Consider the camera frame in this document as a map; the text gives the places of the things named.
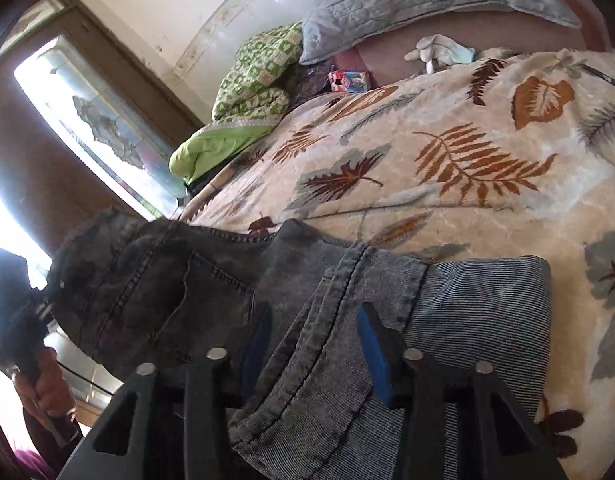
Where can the dark patterned cloth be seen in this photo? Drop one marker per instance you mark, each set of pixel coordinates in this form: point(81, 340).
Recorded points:
point(307, 85)

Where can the leaf print blanket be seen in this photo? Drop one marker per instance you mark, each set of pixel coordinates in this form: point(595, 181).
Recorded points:
point(437, 125)

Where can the person's left hand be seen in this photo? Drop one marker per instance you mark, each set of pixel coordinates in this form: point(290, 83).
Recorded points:
point(47, 385)

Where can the small red box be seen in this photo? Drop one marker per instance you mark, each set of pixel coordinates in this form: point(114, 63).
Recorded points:
point(347, 80)

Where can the green patterned quilt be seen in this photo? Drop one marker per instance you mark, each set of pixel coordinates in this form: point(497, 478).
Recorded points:
point(247, 75)

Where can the grey denim pants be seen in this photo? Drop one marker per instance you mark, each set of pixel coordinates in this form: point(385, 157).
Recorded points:
point(187, 280)

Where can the pink sofa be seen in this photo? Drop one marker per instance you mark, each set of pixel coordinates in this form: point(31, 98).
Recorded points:
point(387, 60)

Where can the stained glass window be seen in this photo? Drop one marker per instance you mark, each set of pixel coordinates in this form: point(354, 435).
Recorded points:
point(87, 110)

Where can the black pen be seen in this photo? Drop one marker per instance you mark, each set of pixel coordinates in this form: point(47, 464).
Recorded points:
point(602, 75)

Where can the grey quilted pillow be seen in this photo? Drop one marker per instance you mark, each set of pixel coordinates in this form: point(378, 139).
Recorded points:
point(387, 5)

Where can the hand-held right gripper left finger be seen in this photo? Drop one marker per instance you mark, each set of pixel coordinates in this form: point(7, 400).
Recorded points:
point(255, 350)

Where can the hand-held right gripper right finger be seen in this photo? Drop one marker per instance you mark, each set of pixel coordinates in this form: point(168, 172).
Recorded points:
point(372, 350)

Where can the white glove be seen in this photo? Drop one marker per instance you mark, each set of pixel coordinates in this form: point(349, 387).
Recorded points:
point(437, 47)

